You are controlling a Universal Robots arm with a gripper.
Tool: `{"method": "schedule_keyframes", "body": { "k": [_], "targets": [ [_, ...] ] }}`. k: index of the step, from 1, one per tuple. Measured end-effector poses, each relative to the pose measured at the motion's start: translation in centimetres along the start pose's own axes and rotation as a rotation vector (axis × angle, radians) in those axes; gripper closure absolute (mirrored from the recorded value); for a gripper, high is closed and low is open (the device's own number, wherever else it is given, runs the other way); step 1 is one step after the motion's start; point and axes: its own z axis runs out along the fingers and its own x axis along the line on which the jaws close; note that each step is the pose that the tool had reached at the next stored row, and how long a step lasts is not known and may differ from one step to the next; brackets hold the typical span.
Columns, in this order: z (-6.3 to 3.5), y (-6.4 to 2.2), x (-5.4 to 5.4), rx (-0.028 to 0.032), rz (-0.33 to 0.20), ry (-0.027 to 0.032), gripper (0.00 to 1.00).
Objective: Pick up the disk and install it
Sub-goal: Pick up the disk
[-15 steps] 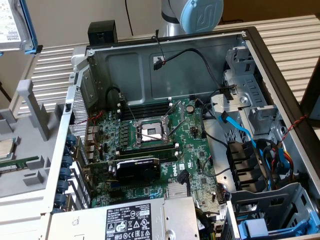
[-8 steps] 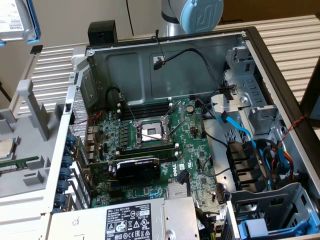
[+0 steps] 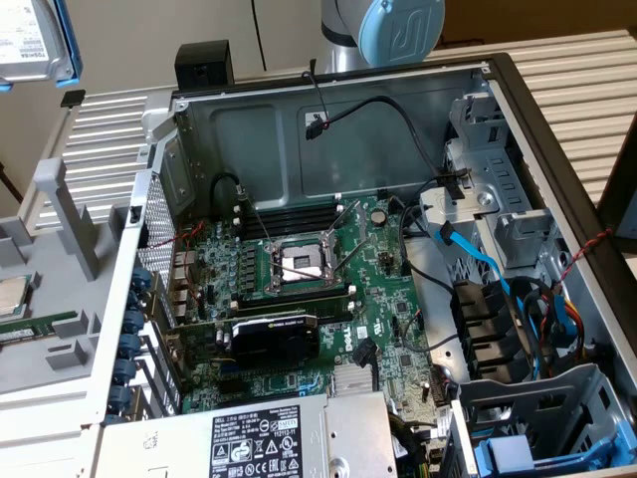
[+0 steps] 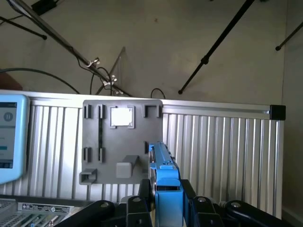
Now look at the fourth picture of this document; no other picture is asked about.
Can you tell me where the black table end cap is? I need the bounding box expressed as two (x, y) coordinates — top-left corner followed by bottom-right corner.
(269, 105), (286, 121)

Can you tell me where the light blue teach pendant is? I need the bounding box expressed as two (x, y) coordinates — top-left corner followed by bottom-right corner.
(0, 94), (30, 184)

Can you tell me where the black tripod leg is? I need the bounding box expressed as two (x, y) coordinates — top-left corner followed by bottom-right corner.
(0, 16), (48, 40)
(275, 21), (303, 52)
(178, 0), (256, 95)

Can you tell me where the silver CPU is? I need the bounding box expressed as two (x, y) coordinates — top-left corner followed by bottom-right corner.
(110, 106), (134, 127)

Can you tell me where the grey floor cable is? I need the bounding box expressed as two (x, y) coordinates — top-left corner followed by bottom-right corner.
(0, 68), (80, 95)

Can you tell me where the black floor cable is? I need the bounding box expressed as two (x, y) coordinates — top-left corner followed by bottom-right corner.
(89, 67), (124, 96)

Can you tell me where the silver stand pole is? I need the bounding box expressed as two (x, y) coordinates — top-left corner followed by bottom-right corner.
(6, 0), (133, 97)

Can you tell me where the black power adapter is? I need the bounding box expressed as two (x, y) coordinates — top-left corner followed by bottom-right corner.
(31, 0), (62, 15)

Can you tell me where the grey parts rack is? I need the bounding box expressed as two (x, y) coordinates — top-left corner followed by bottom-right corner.
(79, 99), (164, 185)

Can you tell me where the open PC case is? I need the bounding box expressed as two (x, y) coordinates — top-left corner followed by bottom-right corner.
(0, 194), (100, 227)

